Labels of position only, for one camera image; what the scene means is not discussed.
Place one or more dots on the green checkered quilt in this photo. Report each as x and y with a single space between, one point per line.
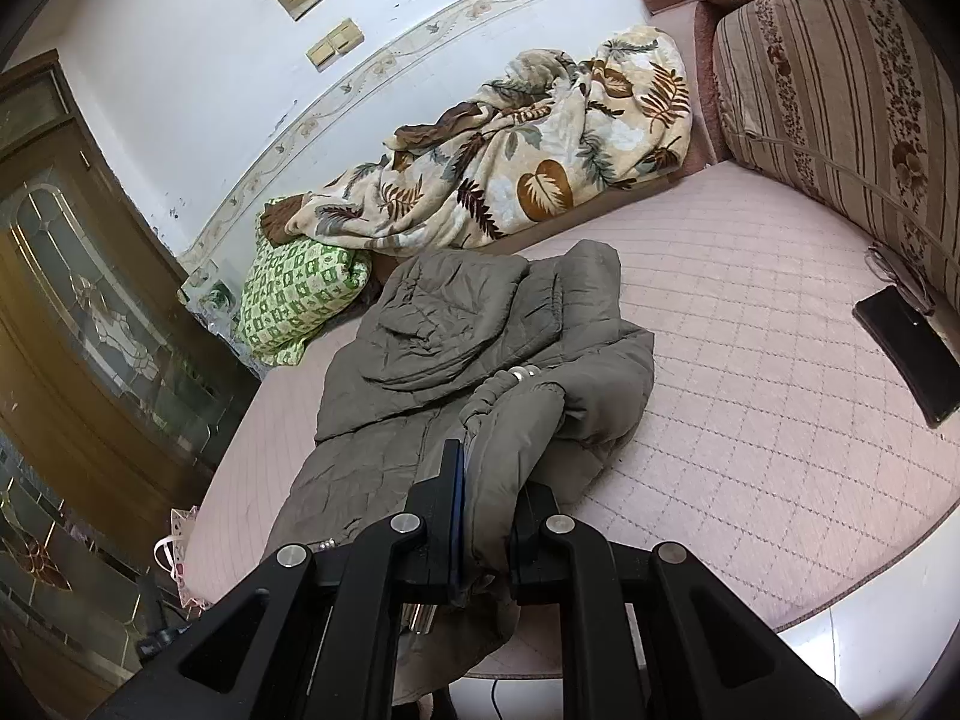
292 292

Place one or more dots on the wooden glass-door cabinet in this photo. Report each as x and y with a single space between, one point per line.
75 315

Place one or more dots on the eyeglasses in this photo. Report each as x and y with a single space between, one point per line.
892 266

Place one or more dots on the pink quilted mattress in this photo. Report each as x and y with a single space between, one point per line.
750 427

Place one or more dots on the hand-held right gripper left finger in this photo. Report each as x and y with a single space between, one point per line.
457 510

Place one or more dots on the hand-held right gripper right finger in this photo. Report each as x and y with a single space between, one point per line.
536 532

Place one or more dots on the pink gift bag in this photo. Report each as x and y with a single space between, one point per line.
180 547

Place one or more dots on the black device on floor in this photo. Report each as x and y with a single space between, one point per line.
154 622

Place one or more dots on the black smartphone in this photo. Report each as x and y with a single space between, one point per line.
907 352

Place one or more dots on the striped sofa back cushion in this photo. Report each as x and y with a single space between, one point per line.
825 90

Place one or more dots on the leaf print blanket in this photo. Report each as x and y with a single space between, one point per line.
525 157

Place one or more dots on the clear plastic bag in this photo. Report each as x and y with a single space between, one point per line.
214 296

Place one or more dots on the grey-green puffer jacket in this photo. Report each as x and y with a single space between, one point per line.
420 360

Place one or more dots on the beige wall switch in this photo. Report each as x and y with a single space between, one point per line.
334 45

